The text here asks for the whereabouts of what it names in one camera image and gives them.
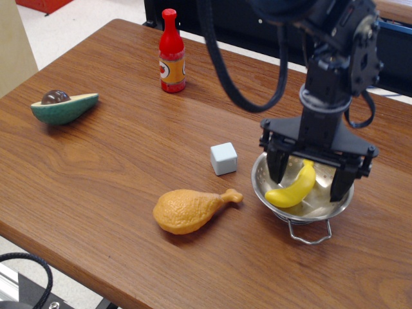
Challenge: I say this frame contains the beige cabinet side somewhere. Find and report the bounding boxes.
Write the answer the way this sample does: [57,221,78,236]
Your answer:
[1,1,38,97]

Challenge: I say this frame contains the yellow toy banana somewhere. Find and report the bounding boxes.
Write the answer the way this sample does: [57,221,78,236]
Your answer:
[265,159,316,209]

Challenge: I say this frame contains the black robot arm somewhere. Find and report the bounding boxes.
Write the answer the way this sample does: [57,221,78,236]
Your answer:
[251,1,383,201]

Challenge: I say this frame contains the toy avocado half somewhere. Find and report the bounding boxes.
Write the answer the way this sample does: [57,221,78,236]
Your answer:
[30,89,99,126]

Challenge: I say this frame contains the metal colander with handles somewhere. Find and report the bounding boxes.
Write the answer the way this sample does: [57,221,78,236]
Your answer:
[251,153,354,245]

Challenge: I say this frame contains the black braided cable foreground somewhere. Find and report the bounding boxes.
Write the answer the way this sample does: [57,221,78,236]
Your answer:
[0,252,54,309]

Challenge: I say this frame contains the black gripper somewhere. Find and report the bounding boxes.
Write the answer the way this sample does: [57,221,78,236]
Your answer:
[259,87,379,202]

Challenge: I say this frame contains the orange toy chicken drumstick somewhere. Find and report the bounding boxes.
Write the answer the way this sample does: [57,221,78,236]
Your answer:
[153,189,243,235]

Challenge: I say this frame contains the grey toy cube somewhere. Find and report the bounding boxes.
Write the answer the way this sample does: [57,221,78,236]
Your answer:
[211,142,238,176]

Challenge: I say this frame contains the black braided cable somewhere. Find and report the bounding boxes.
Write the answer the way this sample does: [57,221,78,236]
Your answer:
[196,0,290,113]

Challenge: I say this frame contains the red toy ketchup bottle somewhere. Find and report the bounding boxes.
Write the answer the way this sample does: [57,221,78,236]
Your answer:
[159,8,186,93]

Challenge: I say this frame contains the black metal bracket with screw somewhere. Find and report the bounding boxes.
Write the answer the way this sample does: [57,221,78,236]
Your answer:
[17,273,112,309]

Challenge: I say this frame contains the red box on floor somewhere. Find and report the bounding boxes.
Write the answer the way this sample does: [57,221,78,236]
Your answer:
[15,0,72,14]

